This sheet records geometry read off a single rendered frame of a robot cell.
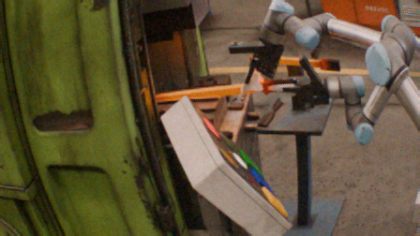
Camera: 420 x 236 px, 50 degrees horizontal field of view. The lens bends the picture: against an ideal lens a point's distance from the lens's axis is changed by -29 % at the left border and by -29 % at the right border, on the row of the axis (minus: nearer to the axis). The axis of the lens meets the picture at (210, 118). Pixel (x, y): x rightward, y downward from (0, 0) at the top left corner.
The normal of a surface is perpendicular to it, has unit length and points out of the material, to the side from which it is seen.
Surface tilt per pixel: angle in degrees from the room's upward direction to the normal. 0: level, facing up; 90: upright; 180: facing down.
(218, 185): 90
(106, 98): 89
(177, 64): 90
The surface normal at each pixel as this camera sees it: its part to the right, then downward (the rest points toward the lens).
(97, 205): -0.18, 0.47
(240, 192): 0.25, 0.40
